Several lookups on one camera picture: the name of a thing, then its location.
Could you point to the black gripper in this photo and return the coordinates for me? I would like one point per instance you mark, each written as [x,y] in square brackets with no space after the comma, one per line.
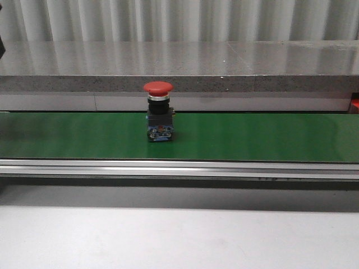
[2,48]

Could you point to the red push button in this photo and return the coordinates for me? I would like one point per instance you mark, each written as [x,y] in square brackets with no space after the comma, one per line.
[159,114]

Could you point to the white curtain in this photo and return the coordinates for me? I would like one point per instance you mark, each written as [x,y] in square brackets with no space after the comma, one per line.
[178,20]

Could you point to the green conveyor belt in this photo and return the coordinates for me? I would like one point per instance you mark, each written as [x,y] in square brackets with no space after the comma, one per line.
[197,136]

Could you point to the grey stone counter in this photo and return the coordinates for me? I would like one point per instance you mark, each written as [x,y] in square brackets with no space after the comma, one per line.
[260,76]

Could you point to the red object behind belt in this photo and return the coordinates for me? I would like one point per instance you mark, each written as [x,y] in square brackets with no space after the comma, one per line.
[354,106]

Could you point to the aluminium conveyor frame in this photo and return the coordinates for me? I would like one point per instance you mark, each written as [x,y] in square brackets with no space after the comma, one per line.
[182,174]

